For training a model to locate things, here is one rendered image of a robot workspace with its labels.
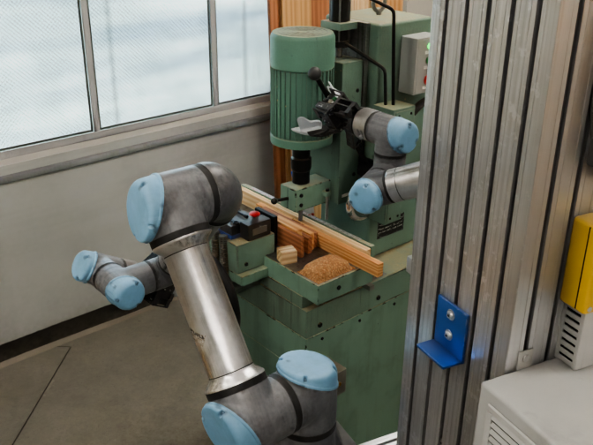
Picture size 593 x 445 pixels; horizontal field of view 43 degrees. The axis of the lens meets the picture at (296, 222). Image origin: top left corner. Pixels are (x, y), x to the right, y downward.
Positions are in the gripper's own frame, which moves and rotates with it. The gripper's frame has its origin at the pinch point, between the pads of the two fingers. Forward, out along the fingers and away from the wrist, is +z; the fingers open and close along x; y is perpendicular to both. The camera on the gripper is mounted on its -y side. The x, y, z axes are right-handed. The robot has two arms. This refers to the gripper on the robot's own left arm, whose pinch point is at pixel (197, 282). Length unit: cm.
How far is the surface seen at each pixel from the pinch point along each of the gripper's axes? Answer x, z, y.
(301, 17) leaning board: -121, 98, -100
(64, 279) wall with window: -130, 44, 48
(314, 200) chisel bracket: -2.8, 31.1, -31.5
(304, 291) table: 15.6, 22.9, -8.9
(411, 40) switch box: 7, 29, -83
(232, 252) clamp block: -4.2, 11.0, -9.6
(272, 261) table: 1.5, 21.1, -11.4
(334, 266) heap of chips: 18.4, 26.2, -18.4
